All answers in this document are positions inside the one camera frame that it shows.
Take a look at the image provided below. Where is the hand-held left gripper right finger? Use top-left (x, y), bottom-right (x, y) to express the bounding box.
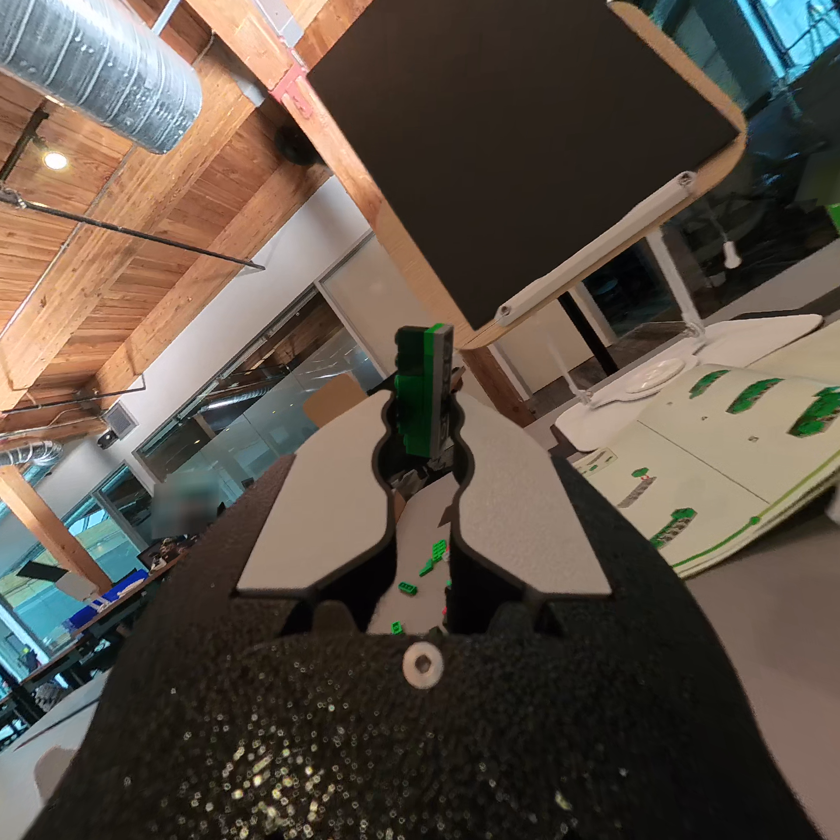
top-left (451, 392), bottom-right (616, 599)

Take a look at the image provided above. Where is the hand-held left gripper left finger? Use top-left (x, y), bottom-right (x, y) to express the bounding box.
top-left (235, 392), bottom-right (399, 599)

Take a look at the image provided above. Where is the green and grey brick assembly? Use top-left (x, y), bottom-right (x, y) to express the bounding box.
top-left (392, 322), bottom-right (458, 460)

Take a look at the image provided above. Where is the grey desk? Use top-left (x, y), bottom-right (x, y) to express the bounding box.
top-left (0, 308), bottom-right (840, 840)

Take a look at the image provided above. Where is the pile of green bricks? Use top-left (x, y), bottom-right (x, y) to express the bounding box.
top-left (390, 537), bottom-right (455, 636)

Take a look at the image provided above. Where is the open building instruction booklet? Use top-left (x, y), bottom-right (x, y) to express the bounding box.
top-left (551, 366), bottom-right (840, 580)

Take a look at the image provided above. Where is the black ceiling rod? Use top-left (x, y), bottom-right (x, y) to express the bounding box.
top-left (0, 186), bottom-right (266, 272)

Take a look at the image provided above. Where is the black ceiling dome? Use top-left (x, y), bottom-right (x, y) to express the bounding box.
top-left (274, 123), bottom-right (324, 166)

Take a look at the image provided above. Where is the black panel with wooden edge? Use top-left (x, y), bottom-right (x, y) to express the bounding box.
top-left (304, 0), bottom-right (750, 350)

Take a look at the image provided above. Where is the grey wall vent box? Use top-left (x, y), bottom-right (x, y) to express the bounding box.
top-left (97, 401), bottom-right (140, 451)

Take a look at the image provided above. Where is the flexible silver duct hose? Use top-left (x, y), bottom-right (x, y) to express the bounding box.
top-left (0, 438), bottom-right (64, 469)

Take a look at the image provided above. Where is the silver ventilation duct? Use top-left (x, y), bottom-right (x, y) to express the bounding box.
top-left (0, 0), bottom-right (203, 156)

